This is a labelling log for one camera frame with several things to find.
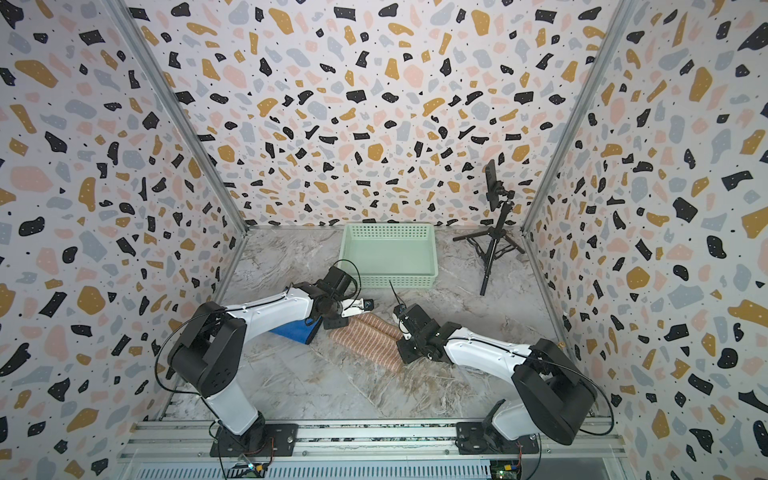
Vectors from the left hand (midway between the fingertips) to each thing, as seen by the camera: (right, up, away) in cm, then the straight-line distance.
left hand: (343, 308), depth 94 cm
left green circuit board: (-17, -34, -23) cm, 45 cm away
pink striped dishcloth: (+10, -8, -3) cm, 13 cm away
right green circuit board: (+44, -35, -22) cm, 60 cm away
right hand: (+19, -10, -7) cm, 22 cm away
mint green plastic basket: (+14, +17, +20) cm, 30 cm away
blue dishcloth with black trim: (-13, -6, -4) cm, 14 cm away
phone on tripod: (+46, +37, -5) cm, 60 cm away
